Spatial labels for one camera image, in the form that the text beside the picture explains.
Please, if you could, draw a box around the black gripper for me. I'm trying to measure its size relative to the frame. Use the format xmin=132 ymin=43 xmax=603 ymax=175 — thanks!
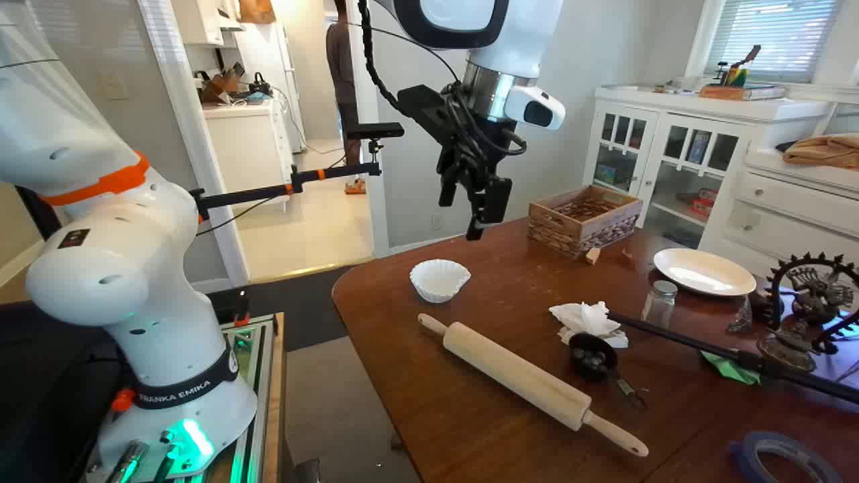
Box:
xmin=395 ymin=84 xmax=530 ymax=243

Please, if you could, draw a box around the small white bowl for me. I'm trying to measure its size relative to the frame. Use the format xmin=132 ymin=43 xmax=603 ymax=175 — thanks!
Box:
xmin=408 ymin=257 xmax=472 ymax=305

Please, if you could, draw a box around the wooden crate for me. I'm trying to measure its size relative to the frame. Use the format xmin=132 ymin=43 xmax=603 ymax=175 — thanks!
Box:
xmin=526 ymin=183 xmax=643 ymax=263

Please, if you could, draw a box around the crumpled white napkin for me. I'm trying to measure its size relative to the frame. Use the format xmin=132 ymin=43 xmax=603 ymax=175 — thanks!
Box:
xmin=548 ymin=297 xmax=631 ymax=352

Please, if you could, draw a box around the wooden rolling pin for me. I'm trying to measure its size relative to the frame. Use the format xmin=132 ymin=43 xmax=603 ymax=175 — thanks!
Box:
xmin=416 ymin=312 xmax=652 ymax=461

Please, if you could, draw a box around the small glass jar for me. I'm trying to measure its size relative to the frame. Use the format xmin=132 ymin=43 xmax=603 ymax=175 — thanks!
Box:
xmin=642 ymin=279 xmax=681 ymax=329

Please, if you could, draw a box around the white glass door cabinet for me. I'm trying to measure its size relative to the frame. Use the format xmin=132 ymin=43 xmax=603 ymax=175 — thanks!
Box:
xmin=583 ymin=84 xmax=831 ymax=254

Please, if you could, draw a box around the white plate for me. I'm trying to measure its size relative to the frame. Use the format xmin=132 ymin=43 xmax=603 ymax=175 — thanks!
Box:
xmin=648 ymin=247 xmax=760 ymax=300

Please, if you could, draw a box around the white kitchen counter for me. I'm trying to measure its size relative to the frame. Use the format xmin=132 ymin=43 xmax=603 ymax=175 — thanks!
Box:
xmin=199 ymin=92 xmax=298 ymax=196

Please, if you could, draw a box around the dark kettle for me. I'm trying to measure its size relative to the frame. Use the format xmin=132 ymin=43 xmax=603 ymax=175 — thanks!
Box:
xmin=242 ymin=70 xmax=275 ymax=101

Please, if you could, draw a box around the black tripod rod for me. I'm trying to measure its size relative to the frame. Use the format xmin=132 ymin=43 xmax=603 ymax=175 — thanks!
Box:
xmin=608 ymin=308 xmax=859 ymax=406

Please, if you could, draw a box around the utensil holder tray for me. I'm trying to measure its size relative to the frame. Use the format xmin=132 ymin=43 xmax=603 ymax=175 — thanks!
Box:
xmin=698 ymin=43 xmax=792 ymax=101

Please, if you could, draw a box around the white drawer dresser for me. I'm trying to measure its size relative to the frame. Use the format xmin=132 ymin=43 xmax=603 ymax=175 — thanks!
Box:
xmin=699 ymin=145 xmax=859 ymax=282

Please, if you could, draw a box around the dark metal gear statue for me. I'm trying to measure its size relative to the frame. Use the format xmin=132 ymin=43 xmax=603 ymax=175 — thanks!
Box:
xmin=749 ymin=249 xmax=859 ymax=375

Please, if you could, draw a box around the blue tape roll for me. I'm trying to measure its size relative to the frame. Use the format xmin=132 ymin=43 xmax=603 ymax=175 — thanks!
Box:
xmin=728 ymin=430 xmax=846 ymax=483

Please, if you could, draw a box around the black controller box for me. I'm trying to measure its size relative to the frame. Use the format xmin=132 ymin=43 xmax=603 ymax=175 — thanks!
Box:
xmin=0 ymin=300 xmax=128 ymax=483

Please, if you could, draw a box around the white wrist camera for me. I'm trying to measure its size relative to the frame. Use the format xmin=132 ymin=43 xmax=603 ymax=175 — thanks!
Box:
xmin=502 ymin=84 xmax=568 ymax=133

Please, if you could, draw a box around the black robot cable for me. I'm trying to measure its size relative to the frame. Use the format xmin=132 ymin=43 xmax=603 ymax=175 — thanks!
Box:
xmin=353 ymin=0 xmax=530 ymax=160

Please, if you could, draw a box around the black camera stand boom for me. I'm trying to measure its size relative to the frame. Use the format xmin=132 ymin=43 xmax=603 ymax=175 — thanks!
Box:
xmin=188 ymin=0 xmax=408 ymax=216

